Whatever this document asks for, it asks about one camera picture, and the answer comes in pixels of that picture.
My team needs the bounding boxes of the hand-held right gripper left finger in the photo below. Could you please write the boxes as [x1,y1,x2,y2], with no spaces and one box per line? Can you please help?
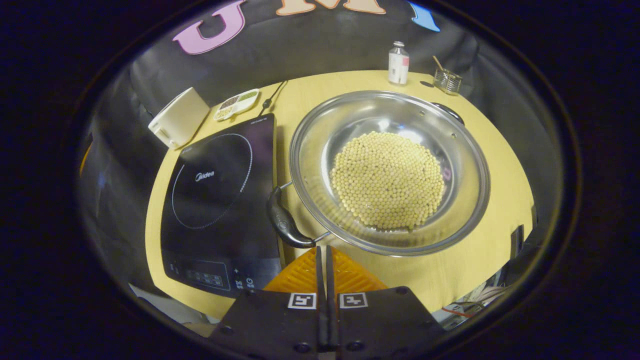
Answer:
[210,245,329,359]

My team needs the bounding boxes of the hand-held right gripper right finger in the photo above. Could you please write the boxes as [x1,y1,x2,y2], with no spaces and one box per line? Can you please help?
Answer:
[327,245,447,359]

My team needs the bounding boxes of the black induction cooktop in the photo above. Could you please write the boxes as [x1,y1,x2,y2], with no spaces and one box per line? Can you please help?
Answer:
[160,113,284,300]

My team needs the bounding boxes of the stainless steel pot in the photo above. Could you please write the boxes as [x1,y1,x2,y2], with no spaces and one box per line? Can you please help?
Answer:
[266,90,492,257]

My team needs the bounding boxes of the pile of yellow soybeans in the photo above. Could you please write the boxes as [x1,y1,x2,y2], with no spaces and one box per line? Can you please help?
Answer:
[329,131,446,231]

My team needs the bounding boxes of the white divided plate of beans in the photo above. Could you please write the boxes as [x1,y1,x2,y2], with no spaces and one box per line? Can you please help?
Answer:
[213,88,261,122]

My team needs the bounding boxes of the white toaster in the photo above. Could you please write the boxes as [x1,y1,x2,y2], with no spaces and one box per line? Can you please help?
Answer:
[148,87,211,150]

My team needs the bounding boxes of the small glass jar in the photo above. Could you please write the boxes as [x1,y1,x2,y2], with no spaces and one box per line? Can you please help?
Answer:
[432,55,464,96]

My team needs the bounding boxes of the small white bottle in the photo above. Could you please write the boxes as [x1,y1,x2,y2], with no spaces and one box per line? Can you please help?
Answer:
[388,41,411,86]

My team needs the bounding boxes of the bundle of loose cables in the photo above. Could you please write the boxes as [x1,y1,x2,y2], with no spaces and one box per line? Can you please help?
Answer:
[439,282,508,328]

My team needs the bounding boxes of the black power cable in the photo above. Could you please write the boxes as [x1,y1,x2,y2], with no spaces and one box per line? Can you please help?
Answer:
[259,80,289,117]

